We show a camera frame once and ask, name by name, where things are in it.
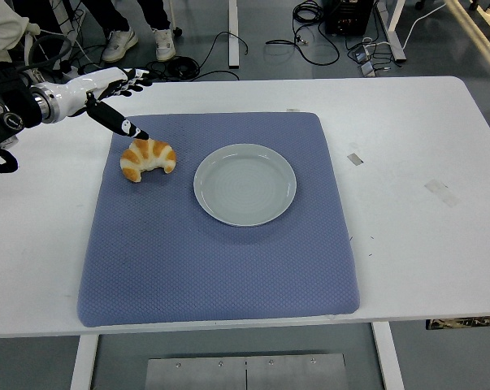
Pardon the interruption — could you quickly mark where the white background desk leg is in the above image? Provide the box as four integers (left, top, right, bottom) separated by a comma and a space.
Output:
376, 0, 407, 63
228, 0, 241, 67

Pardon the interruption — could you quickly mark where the white cable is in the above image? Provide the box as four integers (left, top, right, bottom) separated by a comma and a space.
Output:
401, 0, 449, 48

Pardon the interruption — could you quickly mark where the long looped black cable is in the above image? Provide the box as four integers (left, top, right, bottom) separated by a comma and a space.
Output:
266, 0, 341, 66

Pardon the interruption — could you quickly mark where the grey metal plate with screws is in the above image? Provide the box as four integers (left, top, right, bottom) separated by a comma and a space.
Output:
145, 353, 348, 390

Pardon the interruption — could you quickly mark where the thin black cable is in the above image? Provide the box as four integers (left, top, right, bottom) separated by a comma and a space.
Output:
199, 31, 250, 78

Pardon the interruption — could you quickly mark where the person in white top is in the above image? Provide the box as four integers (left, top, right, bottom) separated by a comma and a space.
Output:
0, 0, 41, 63

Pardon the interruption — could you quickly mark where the person with white shoes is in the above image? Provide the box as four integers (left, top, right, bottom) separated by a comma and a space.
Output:
80, 0, 177, 63

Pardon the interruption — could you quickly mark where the black equipment box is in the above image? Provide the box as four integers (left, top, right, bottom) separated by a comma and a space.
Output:
324, 0, 376, 36

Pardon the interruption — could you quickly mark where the coiled black cable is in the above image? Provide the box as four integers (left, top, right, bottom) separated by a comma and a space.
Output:
145, 54, 241, 82

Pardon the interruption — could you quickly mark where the clear tape strip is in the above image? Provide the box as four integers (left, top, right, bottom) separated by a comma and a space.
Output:
424, 179, 460, 209

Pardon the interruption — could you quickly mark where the blue quilted mat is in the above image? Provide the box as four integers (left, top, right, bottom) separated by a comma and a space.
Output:
76, 111, 360, 328

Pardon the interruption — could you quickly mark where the white table leg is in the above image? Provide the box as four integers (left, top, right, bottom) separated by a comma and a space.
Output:
69, 333, 100, 390
371, 321, 405, 390

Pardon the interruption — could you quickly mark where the orange white croissant bread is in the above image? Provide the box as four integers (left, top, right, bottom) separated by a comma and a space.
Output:
119, 137, 177, 183

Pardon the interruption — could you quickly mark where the grey round plate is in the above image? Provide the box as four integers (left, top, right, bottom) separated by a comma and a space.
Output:
193, 143, 298, 228

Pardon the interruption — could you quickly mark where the white power strip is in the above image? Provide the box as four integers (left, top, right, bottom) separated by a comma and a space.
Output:
61, 60, 85, 78

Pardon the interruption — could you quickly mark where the brown patterned box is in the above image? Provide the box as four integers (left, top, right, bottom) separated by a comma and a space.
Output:
426, 315, 490, 330

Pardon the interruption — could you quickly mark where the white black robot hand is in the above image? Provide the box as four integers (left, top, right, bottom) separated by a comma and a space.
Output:
48, 67, 154, 142

